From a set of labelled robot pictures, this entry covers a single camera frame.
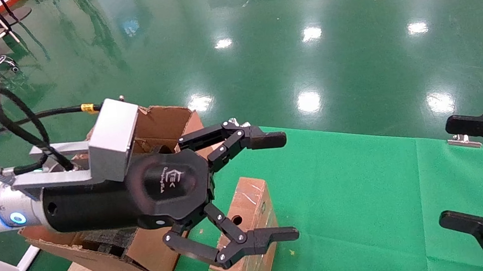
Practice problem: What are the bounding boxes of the large open cardboard carton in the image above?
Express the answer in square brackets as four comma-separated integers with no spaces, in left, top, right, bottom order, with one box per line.
[6,98,233,271]

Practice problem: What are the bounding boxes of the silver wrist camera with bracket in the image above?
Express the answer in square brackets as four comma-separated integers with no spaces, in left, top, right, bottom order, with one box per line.
[5,95,148,203]

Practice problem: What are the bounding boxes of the green cloth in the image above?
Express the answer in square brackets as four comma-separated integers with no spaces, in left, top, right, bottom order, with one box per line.
[151,100,483,271]

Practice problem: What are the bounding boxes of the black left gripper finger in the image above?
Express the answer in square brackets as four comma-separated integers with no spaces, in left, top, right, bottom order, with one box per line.
[159,193,303,271]
[175,113,290,177]

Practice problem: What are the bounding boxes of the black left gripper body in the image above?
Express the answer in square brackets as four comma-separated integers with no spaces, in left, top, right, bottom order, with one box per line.
[38,146,220,243]

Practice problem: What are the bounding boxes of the small taped cardboard box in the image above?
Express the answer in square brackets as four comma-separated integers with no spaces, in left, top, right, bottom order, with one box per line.
[199,174,285,271]

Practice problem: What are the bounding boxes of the black round stand base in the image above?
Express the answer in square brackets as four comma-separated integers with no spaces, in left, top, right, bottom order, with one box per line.
[0,5,34,30]

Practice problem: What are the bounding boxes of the silver binder clip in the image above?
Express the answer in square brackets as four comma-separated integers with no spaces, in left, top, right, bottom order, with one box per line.
[227,116,251,131]
[447,131,483,152]

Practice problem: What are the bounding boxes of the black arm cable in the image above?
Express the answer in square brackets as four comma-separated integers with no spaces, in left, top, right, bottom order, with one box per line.
[0,75,111,179]

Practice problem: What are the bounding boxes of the black foam block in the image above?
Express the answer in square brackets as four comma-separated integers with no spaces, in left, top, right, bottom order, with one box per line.
[81,226,141,263]

